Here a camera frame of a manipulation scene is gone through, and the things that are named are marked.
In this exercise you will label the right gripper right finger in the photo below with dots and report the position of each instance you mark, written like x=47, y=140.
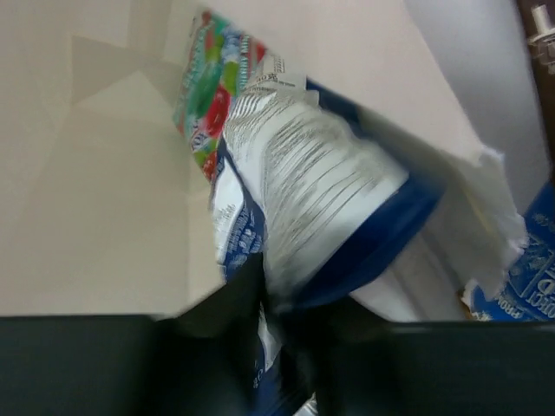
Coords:
x=360, y=364

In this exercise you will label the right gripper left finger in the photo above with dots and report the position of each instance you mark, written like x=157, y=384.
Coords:
x=203, y=362

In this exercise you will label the beige paper bag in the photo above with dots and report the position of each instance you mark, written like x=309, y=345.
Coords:
x=104, y=211

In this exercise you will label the dark blue snack packet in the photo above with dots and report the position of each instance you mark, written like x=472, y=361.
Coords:
x=295, y=178

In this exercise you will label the green snack packet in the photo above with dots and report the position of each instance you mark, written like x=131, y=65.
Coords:
x=234, y=89

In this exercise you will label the brown kettle chips bag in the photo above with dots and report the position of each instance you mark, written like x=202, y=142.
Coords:
x=537, y=19

